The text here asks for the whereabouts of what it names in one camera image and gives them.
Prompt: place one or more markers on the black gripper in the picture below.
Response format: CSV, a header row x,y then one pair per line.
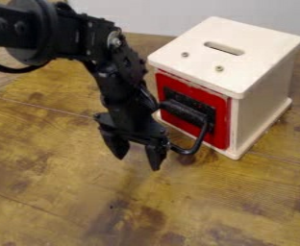
x,y
125,97

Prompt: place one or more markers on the black metal drawer handle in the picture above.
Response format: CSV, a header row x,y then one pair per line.
x,y
191,111

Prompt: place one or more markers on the red drawer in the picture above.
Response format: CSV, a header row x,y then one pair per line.
x,y
219,137

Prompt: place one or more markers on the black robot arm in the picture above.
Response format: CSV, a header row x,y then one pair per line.
x,y
41,31

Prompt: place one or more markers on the white wooden box cabinet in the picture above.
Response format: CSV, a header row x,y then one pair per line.
x,y
234,67

